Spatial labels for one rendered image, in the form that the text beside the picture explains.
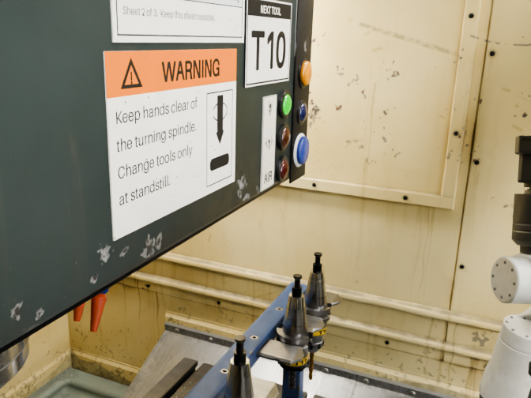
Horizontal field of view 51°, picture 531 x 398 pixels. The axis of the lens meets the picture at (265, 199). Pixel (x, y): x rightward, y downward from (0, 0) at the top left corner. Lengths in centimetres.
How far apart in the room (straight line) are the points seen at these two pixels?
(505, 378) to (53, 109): 77
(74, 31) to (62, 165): 7
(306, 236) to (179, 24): 109
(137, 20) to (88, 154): 8
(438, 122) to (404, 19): 23
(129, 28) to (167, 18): 4
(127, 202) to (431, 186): 103
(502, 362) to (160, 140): 68
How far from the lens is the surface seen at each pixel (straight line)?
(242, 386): 77
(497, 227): 132
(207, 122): 40
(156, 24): 35
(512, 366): 91
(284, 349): 94
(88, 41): 30
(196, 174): 40
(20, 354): 50
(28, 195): 28
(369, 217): 135
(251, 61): 46
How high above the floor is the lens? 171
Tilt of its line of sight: 17 degrees down
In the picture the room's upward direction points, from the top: 2 degrees clockwise
